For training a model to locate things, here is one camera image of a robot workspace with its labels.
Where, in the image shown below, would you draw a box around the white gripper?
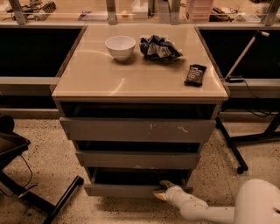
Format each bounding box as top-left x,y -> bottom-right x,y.
153,180 -> 188,206

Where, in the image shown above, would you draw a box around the grey bottom drawer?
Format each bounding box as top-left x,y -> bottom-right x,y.
84,167 -> 192,198

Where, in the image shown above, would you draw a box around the grey drawer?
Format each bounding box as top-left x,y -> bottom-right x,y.
76,150 -> 200,169
59,117 -> 215,143
84,167 -> 192,198

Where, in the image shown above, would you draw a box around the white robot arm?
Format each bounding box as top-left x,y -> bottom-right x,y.
153,178 -> 280,224

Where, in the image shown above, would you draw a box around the grey middle drawer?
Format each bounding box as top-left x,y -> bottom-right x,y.
76,150 -> 200,169

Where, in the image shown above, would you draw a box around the grey drawer cabinet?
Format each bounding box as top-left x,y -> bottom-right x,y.
49,24 -> 229,193

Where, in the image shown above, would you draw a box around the grey top drawer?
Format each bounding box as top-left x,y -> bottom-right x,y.
59,117 -> 215,143

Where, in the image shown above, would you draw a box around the black snack bar packet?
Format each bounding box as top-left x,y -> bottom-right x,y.
184,64 -> 207,87

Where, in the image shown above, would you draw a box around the black stand with wheels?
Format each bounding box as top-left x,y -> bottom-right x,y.
215,113 -> 280,174

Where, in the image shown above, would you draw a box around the white pole with black base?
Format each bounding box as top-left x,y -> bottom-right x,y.
223,29 -> 270,83

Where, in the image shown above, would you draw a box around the crumpled blue chip bag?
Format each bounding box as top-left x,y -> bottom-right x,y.
139,35 -> 182,61

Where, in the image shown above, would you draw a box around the white bowl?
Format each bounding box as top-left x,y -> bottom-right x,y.
105,36 -> 136,61

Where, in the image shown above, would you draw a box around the black cart left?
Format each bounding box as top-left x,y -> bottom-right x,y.
0,115 -> 85,224

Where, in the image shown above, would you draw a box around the pink stacked bins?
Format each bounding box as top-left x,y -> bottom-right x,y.
185,0 -> 214,22

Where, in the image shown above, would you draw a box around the black cable on floor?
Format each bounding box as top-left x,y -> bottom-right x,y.
17,154 -> 39,200

